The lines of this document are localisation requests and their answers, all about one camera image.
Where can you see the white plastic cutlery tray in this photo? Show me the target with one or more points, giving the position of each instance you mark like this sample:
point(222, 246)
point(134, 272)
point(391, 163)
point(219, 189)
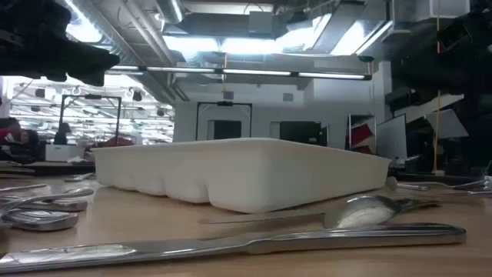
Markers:
point(238, 173)

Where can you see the long ceiling light bar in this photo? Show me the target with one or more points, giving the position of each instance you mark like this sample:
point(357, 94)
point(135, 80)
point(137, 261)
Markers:
point(253, 72)

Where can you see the white board panel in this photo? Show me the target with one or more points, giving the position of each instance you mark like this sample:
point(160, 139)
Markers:
point(392, 138)

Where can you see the white slanted panel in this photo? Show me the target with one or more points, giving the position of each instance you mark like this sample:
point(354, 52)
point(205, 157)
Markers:
point(446, 123)

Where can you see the square wall vent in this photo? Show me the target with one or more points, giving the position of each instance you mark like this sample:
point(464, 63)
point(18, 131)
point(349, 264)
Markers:
point(288, 97)
point(228, 95)

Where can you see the grey ceiling box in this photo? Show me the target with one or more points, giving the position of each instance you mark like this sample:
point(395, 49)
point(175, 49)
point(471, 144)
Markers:
point(261, 23)

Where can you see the person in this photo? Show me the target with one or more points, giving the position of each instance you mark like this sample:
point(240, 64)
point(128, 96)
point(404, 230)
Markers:
point(9, 131)
point(30, 140)
point(62, 134)

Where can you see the rectangular wall screen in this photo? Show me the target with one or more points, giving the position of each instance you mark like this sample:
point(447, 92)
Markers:
point(227, 130)

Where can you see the silver round air duct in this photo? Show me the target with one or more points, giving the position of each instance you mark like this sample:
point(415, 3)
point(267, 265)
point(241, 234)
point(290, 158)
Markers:
point(171, 9)

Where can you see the shelf with red bins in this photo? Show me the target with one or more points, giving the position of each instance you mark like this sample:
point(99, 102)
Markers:
point(361, 134)

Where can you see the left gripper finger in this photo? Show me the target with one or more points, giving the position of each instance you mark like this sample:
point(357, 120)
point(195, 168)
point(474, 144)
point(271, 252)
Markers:
point(96, 57)
point(90, 79)

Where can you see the black monitor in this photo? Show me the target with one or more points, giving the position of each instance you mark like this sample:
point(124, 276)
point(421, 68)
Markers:
point(300, 132)

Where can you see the black metal frame stand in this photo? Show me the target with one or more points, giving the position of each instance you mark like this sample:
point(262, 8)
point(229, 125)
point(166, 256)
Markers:
point(90, 97)

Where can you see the pile of silver cutlery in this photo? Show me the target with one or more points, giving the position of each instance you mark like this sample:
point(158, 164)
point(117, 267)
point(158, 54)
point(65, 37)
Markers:
point(57, 194)

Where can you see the white ceiling cabinet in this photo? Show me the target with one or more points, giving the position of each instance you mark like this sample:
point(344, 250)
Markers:
point(415, 9)

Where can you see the white box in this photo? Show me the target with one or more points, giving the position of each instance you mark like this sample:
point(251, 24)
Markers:
point(63, 152)

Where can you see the black dome security camera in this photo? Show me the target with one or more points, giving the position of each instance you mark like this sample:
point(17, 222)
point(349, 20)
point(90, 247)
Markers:
point(366, 59)

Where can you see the silver fork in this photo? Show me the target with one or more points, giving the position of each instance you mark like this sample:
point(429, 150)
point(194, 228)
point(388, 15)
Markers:
point(471, 184)

